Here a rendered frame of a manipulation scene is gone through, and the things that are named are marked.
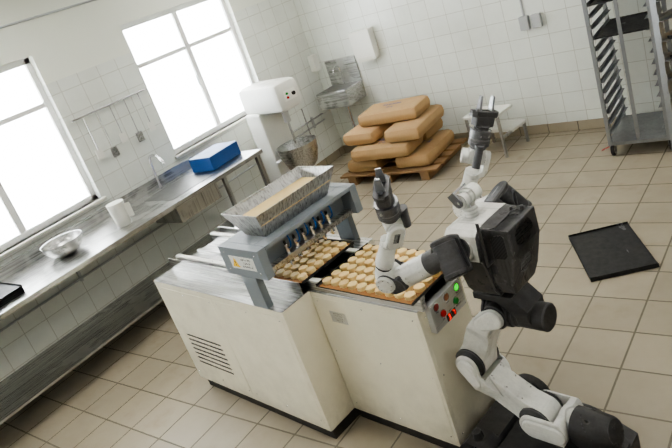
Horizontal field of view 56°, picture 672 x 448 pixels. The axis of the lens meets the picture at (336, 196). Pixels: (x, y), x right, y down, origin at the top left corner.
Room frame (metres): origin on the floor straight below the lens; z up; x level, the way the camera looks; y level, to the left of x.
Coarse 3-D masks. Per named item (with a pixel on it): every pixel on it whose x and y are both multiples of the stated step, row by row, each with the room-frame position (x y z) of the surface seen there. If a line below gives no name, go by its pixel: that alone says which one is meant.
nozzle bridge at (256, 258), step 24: (336, 192) 3.15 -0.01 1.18; (312, 216) 2.98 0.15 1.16; (336, 216) 3.17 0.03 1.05; (240, 240) 2.96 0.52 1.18; (264, 240) 2.85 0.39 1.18; (288, 240) 2.96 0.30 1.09; (312, 240) 2.99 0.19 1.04; (240, 264) 2.88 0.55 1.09; (264, 264) 2.75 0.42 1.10; (264, 288) 2.84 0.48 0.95
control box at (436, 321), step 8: (456, 280) 2.48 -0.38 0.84; (448, 288) 2.44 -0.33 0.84; (440, 296) 2.40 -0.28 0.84; (456, 296) 2.46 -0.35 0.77; (432, 304) 2.36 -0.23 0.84; (440, 304) 2.39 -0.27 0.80; (448, 304) 2.42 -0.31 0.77; (456, 304) 2.45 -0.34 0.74; (464, 304) 2.49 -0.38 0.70; (432, 312) 2.35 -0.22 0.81; (440, 312) 2.38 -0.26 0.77; (448, 312) 2.41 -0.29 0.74; (456, 312) 2.44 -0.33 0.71; (432, 320) 2.35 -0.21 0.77; (440, 320) 2.37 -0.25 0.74; (448, 320) 2.40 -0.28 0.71; (432, 328) 2.36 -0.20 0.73; (440, 328) 2.36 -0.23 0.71
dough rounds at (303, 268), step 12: (324, 240) 3.21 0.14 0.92; (312, 252) 3.11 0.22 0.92; (324, 252) 3.07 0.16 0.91; (336, 252) 3.02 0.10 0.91; (288, 264) 3.07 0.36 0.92; (300, 264) 3.05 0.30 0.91; (312, 264) 2.99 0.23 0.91; (276, 276) 3.02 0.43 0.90; (288, 276) 2.95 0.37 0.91; (300, 276) 2.88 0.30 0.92
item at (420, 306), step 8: (176, 256) 3.83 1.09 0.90; (184, 256) 3.78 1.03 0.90; (192, 256) 3.73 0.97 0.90; (208, 264) 3.56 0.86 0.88; (216, 264) 3.48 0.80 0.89; (224, 264) 3.42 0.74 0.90; (312, 280) 2.84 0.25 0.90; (304, 288) 2.90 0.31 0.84; (312, 288) 2.85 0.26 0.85; (320, 288) 2.80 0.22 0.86; (344, 296) 2.68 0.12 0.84; (352, 296) 2.64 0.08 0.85; (360, 296) 2.59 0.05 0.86; (424, 296) 2.33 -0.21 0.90; (384, 304) 2.49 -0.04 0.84; (392, 304) 2.45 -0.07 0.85; (400, 304) 2.41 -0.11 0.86; (416, 304) 2.34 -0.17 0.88; (424, 304) 2.33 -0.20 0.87
